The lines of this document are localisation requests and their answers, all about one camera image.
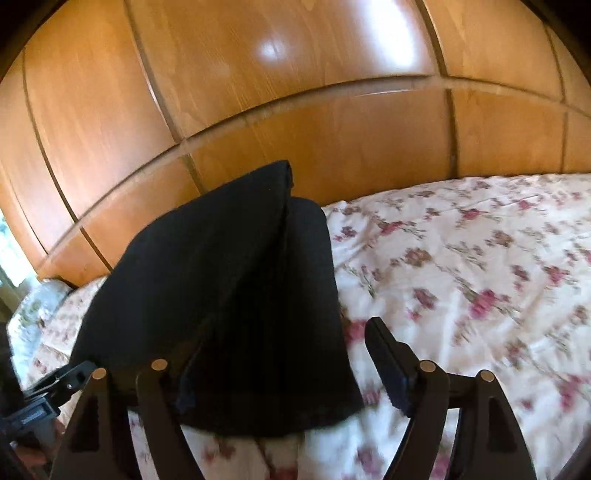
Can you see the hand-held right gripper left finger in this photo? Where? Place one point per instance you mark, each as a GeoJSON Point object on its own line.
{"type": "Point", "coordinates": [159, 399]}

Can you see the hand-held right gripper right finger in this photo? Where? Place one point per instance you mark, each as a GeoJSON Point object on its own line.
{"type": "Point", "coordinates": [390, 364]}

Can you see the wooden panel headboard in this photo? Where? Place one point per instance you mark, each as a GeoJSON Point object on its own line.
{"type": "Point", "coordinates": [277, 92]}

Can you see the black pants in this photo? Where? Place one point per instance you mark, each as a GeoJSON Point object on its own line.
{"type": "Point", "coordinates": [221, 286]}

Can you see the light blue floral pillow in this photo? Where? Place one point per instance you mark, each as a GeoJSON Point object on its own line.
{"type": "Point", "coordinates": [34, 314]}

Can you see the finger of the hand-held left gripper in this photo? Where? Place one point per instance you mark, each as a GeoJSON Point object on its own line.
{"type": "Point", "coordinates": [64, 376]}

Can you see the floral bedspread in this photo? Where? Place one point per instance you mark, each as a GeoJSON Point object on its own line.
{"type": "Point", "coordinates": [461, 277]}

